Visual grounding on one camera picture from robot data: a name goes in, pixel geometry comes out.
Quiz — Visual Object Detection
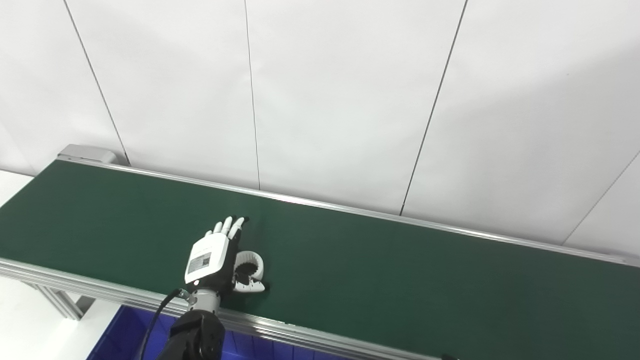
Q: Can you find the blue bin with white rings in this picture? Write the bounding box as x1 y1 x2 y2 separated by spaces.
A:
85 305 351 360

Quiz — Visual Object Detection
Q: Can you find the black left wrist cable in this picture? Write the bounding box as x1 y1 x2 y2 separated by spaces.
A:
137 288 196 360

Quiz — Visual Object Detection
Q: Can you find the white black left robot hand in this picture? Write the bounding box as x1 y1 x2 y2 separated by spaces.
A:
184 216 266 296

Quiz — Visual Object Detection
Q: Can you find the white toothed ring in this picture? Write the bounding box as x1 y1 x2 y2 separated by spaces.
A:
233 251 266 283

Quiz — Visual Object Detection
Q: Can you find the green conveyor belt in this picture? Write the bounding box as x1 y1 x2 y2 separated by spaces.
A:
0 144 640 360
0 160 640 360

